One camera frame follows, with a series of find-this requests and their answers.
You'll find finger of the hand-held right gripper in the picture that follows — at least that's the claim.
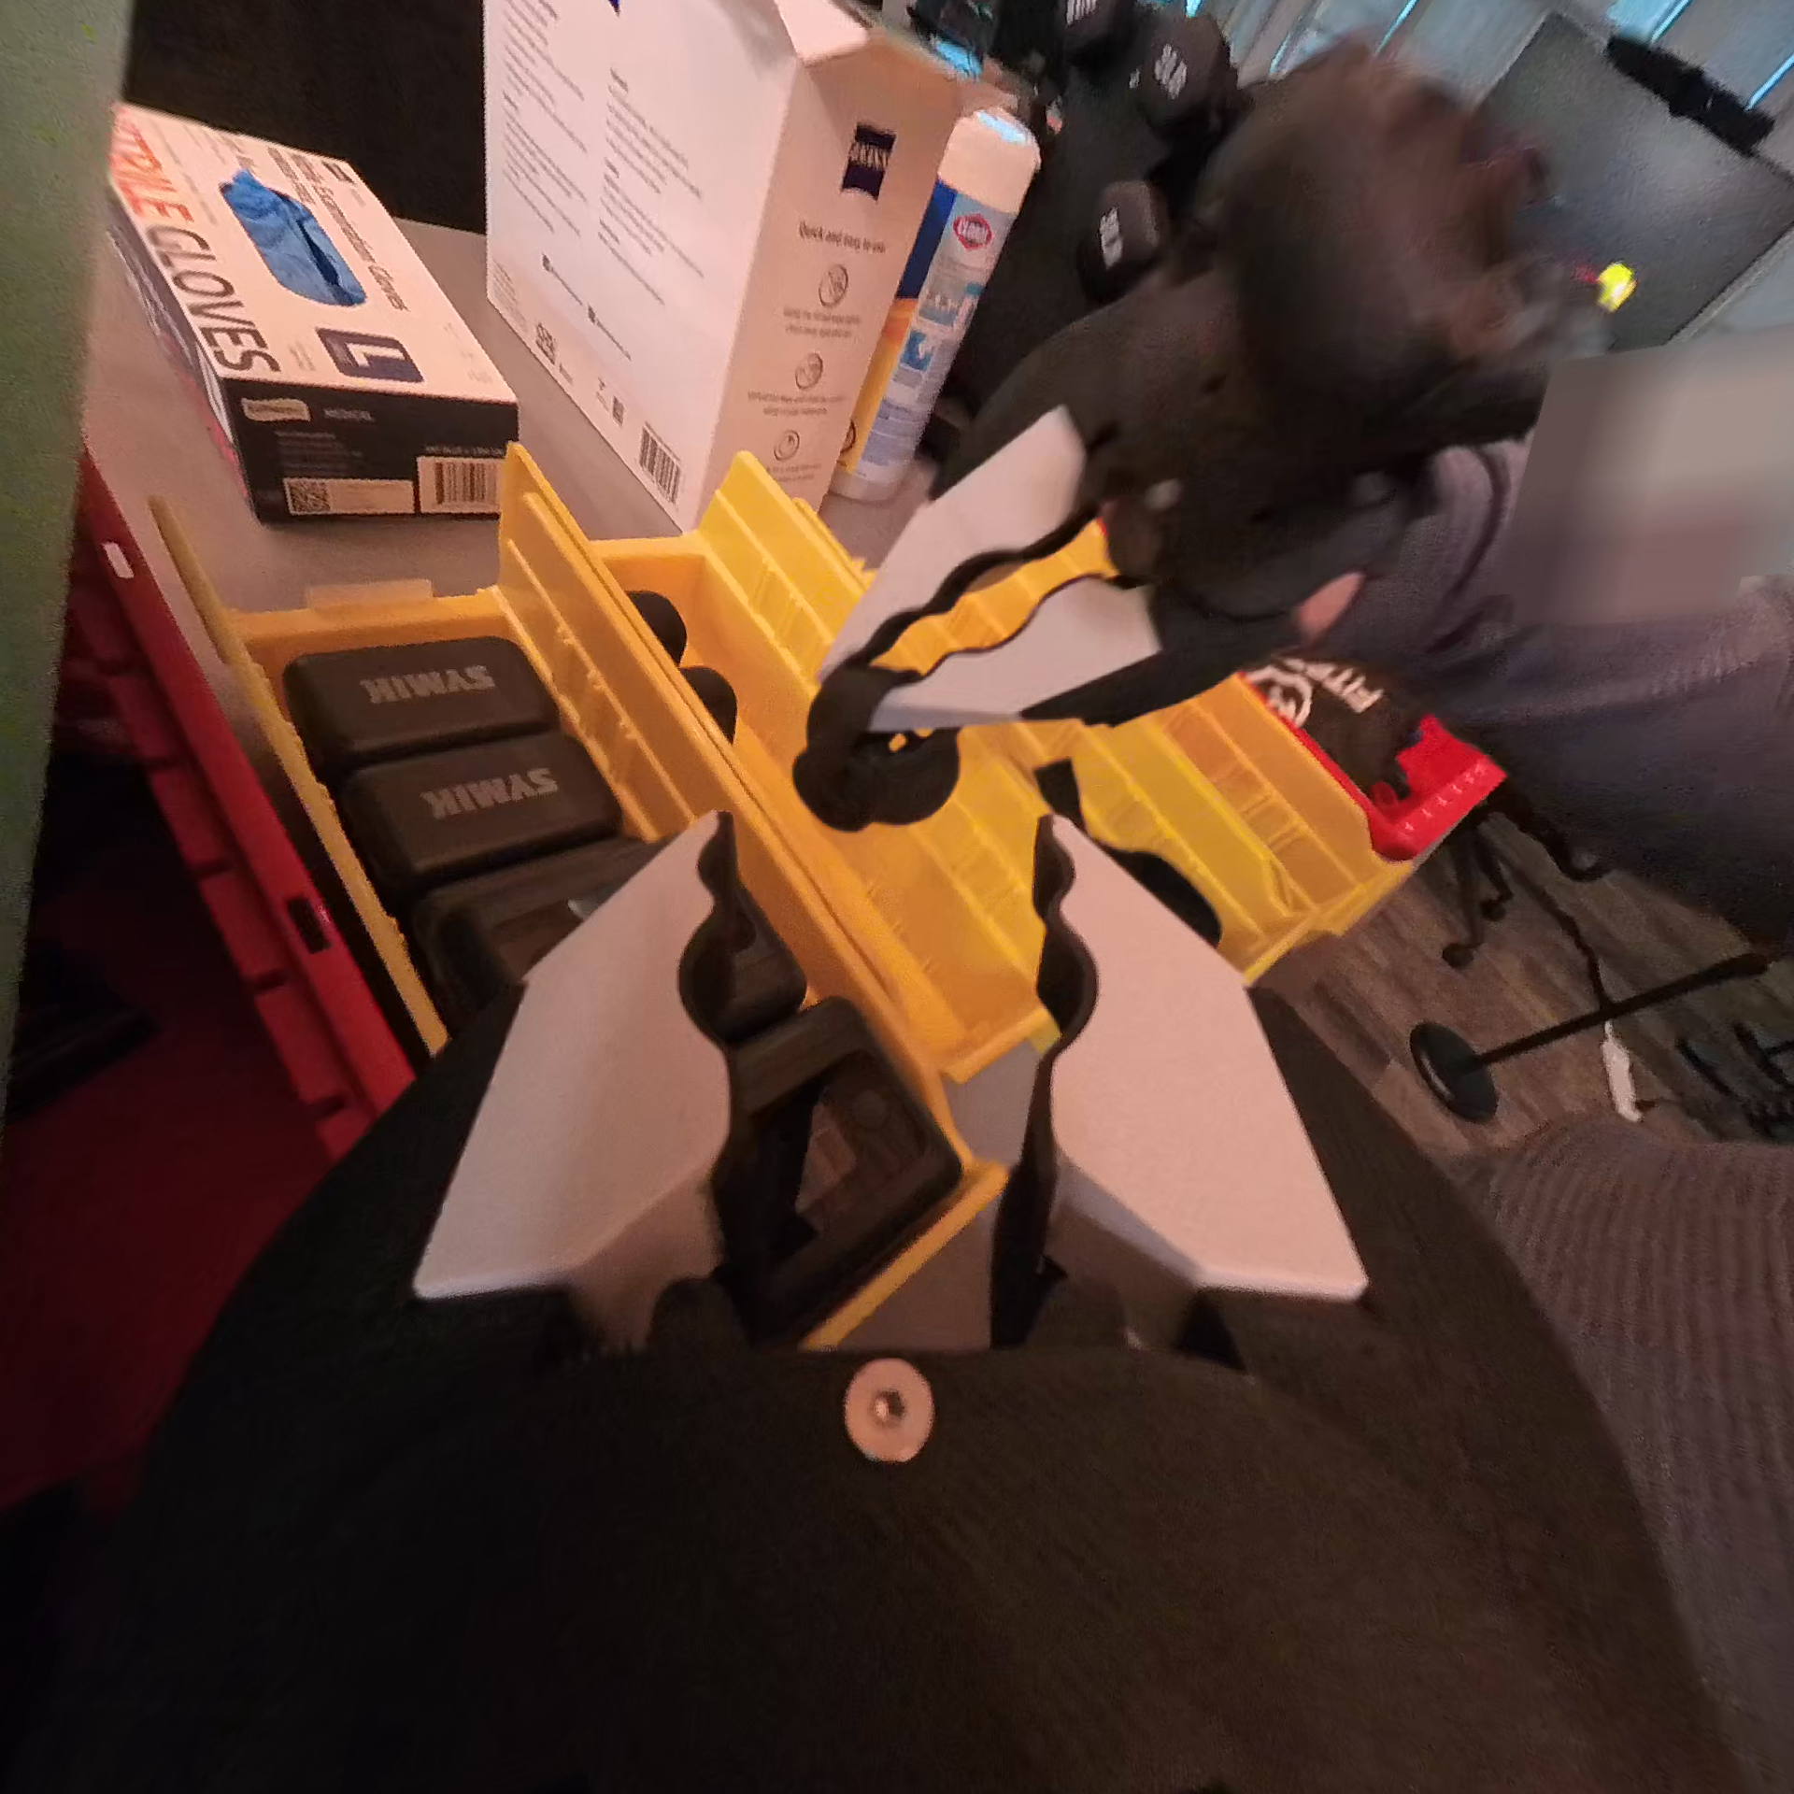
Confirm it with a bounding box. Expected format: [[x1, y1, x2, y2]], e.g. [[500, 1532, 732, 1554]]
[[806, 567, 1167, 738], [816, 408, 1121, 703]]

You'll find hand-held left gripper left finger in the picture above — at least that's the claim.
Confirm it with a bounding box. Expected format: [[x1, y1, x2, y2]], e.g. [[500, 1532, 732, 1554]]
[[411, 810, 791, 1305]]

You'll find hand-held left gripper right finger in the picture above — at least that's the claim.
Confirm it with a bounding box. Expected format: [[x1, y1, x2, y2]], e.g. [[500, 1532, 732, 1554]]
[[984, 813, 1369, 1351]]

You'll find black looped cord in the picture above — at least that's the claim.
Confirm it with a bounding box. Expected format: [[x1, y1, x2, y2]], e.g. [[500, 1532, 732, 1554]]
[[789, 657, 972, 833]]

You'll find yellow plastic bin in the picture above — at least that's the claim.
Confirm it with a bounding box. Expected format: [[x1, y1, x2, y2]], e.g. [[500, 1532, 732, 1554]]
[[700, 448, 1419, 983], [147, 490, 1010, 1351], [497, 445, 1060, 1086]]

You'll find person's right forearm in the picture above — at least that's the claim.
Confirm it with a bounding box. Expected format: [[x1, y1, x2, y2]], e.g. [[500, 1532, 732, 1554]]
[[1311, 442, 1794, 958]]

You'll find cleaning wipes canister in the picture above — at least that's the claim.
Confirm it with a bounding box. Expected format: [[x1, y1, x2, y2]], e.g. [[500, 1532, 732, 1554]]
[[830, 108, 1042, 508]]

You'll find black rectangular case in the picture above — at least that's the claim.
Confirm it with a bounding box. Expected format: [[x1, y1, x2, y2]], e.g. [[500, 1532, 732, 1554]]
[[284, 635, 565, 791], [411, 839, 673, 983], [335, 728, 628, 903]]

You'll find black printed bag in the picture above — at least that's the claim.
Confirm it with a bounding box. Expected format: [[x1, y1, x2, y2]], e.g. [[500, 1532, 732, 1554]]
[[1245, 649, 1424, 810]]

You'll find black floor stand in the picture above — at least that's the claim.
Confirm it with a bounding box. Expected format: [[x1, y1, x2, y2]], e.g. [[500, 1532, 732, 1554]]
[[1405, 952, 1779, 1127]]

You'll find small red bin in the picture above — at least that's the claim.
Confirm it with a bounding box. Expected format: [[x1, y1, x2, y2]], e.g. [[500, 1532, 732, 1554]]
[[1237, 669, 1510, 865]]

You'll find white cardboard box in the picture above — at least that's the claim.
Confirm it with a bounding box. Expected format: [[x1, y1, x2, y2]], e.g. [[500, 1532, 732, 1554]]
[[483, 0, 990, 532]]

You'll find red plastic crate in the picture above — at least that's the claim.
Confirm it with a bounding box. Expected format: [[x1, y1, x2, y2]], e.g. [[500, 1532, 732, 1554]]
[[0, 448, 426, 1523]]

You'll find person's leg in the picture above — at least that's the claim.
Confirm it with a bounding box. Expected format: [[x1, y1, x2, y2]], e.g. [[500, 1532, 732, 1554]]
[[1450, 1117, 1794, 1794]]

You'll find disposable glove box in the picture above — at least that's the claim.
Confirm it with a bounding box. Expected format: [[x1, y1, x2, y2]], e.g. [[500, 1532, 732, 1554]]
[[106, 102, 523, 530]]

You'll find black desk partition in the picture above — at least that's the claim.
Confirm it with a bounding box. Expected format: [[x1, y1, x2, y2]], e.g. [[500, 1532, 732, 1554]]
[[125, 0, 487, 236]]

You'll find green flexible tub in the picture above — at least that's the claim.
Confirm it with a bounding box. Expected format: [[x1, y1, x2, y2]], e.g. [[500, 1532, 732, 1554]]
[[0, 0, 133, 1046]]

